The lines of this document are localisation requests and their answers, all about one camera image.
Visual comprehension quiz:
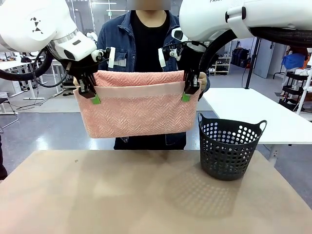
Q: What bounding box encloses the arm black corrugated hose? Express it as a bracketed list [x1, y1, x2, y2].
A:
[198, 26, 312, 75]
[0, 46, 54, 82]

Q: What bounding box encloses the white shoe rack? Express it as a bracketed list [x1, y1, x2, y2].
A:
[208, 55, 232, 76]

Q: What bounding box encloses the grey door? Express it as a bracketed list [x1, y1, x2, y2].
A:
[253, 38, 276, 79]

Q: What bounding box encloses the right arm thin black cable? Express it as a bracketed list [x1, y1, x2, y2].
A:
[162, 40, 208, 51]

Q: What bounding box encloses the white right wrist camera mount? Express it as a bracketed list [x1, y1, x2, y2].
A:
[157, 45, 183, 68]

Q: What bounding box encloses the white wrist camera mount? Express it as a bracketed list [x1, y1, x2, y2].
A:
[157, 45, 183, 68]
[91, 46, 117, 69]

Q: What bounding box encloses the white desk with cables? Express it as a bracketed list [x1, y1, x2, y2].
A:
[0, 52, 47, 100]

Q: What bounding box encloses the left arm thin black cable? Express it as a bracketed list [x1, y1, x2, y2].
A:
[33, 47, 74, 89]

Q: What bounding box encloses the bystander in dark clothes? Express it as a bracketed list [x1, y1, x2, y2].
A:
[0, 133, 9, 181]

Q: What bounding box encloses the dark grey perforated plastic basket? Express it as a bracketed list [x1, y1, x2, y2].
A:
[197, 112, 268, 181]

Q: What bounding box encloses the black pole stand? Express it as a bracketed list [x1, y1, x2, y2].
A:
[244, 36, 262, 90]

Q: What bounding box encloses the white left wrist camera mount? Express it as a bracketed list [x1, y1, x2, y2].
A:
[91, 46, 117, 69]

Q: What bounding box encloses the blue garment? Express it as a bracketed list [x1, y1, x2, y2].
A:
[281, 53, 306, 69]

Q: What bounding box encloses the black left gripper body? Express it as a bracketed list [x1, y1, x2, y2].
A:
[60, 56, 98, 79]

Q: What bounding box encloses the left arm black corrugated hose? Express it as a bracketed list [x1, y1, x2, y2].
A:
[0, 46, 54, 82]

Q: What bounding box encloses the black suitcase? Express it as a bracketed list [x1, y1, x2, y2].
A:
[231, 48, 251, 69]

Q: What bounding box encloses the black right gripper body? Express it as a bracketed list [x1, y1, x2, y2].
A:
[183, 48, 207, 73]

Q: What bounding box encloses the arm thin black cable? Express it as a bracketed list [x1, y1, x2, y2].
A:
[162, 40, 208, 51]
[33, 47, 74, 89]

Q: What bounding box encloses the person's left denim forearm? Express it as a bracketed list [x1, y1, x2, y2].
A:
[198, 81, 211, 101]

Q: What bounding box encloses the pink herringbone towel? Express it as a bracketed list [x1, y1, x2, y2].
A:
[73, 70, 202, 139]

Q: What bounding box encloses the black trolley cart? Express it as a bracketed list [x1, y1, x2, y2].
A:
[279, 71, 308, 106]

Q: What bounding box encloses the white rectangular table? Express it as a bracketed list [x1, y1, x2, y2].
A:
[201, 87, 312, 147]

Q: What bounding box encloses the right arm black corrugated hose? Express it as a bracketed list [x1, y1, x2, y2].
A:
[198, 26, 312, 75]

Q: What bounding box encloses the person in denim jacket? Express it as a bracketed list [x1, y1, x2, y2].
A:
[97, 3, 211, 151]

